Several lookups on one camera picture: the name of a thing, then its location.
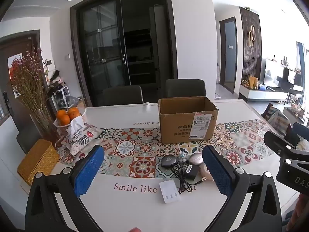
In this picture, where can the television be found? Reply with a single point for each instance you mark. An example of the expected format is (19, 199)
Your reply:
(274, 73)

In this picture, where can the dark blue chair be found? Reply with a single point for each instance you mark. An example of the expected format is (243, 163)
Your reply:
(300, 133)

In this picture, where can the dried flower bouquet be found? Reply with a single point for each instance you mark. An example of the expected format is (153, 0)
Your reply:
(29, 77)

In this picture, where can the grey round case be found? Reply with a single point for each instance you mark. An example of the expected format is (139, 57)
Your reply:
(169, 161)

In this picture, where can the white television cabinet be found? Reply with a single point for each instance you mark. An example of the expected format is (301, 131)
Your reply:
(260, 93)

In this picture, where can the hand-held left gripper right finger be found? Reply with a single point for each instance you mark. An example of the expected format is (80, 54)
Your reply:
(217, 171)

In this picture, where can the floral cloth tissue pouch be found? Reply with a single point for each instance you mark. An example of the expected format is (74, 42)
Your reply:
(80, 137)

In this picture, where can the gold wall ornament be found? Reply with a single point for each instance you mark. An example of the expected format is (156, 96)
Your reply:
(252, 36)

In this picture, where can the yellow woven box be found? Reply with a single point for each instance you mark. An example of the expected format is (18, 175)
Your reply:
(38, 162)

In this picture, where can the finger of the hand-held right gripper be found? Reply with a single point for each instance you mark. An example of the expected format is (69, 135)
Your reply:
(277, 143)
(295, 174)

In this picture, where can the dark slatted wall panel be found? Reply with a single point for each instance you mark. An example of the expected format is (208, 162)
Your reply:
(245, 58)

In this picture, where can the brown cardboard box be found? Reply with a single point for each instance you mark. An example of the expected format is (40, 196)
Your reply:
(176, 125)

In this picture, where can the silver egg-shaped case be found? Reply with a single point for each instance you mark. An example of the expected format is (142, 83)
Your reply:
(195, 159)

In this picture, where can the person's right forearm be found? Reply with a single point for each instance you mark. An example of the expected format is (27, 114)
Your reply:
(301, 212)

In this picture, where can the dark dining chair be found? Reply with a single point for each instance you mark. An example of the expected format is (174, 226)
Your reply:
(27, 140)

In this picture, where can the dark hallway door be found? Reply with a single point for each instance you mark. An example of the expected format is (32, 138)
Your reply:
(228, 53)

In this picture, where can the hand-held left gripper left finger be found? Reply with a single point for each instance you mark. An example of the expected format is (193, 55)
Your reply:
(88, 171)

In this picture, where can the chair with striped cloth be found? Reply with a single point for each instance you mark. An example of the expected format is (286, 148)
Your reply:
(277, 120)

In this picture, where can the small white box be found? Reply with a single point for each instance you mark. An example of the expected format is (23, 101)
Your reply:
(169, 192)

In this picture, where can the grey dining chair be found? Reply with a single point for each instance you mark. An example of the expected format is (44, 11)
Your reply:
(123, 96)
(185, 89)

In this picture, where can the patterned table cover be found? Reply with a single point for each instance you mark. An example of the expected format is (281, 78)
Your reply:
(142, 147)

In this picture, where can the brown entrance door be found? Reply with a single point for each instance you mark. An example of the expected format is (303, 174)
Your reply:
(17, 50)

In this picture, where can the small peach doll figurine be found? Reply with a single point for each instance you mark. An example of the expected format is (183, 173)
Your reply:
(205, 172)

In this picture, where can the orange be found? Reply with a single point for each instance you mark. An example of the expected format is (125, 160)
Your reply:
(61, 113)
(73, 113)
(64, 120)

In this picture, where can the dark glass sliding door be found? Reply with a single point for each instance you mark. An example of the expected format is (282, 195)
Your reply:
(120, 48)

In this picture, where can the white suited toy figurine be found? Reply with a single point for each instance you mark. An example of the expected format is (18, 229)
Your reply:
(183, 157)

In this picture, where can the glass vase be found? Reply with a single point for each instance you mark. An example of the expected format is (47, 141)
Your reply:
(44, 128)

